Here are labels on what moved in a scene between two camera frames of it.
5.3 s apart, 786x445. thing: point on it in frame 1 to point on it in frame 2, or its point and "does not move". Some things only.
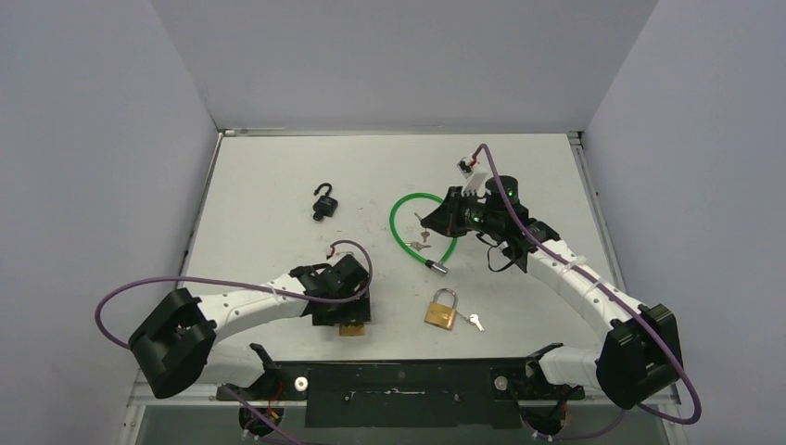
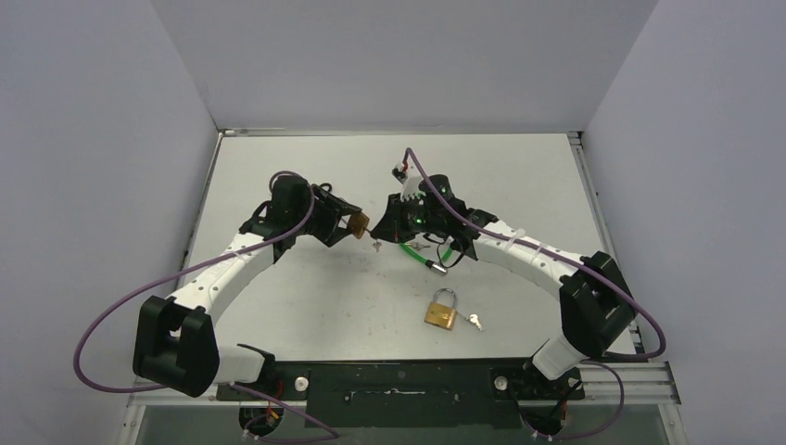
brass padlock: [351, 330] to [358, 222]
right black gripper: [454, 211] to [390, 217]
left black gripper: [355, 312] to [334, 211]
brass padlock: [441, 314] does not move
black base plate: [403, 394] does not move
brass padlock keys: [474, 320] does not move
